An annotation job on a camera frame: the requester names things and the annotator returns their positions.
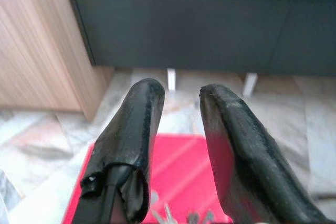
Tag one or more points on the light wood cabinet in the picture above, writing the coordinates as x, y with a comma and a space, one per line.
39, 45

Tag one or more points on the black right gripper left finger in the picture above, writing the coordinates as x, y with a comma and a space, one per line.
131, 134

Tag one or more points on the silver key bunch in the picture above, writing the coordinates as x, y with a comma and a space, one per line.
181, 214

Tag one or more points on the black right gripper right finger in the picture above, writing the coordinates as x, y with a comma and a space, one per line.
252, 150

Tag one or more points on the dark grey sideboard cabinet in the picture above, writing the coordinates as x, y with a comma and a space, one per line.
199, 27

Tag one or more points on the red square stool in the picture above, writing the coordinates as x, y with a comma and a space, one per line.
181, 171

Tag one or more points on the white sideboard leg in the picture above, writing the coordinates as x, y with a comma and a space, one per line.
249, 85
171, 79

